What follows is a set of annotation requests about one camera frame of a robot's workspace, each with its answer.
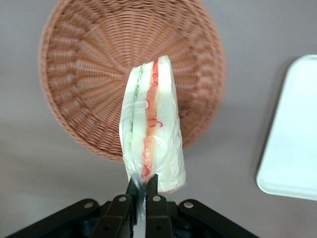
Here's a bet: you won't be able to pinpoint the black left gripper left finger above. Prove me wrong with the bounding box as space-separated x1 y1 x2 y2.
4 178 139 238

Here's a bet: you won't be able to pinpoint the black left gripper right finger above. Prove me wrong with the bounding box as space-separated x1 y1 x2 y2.
145 174 261 238

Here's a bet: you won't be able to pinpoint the triangle sandwich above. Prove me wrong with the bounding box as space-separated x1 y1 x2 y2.
118 55 187 193

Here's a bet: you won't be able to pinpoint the brown wicker basket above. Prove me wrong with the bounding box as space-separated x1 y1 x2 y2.
38 0 227 164

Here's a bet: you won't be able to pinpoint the cream plastic tray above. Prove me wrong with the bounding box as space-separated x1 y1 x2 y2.
256 54 317 201

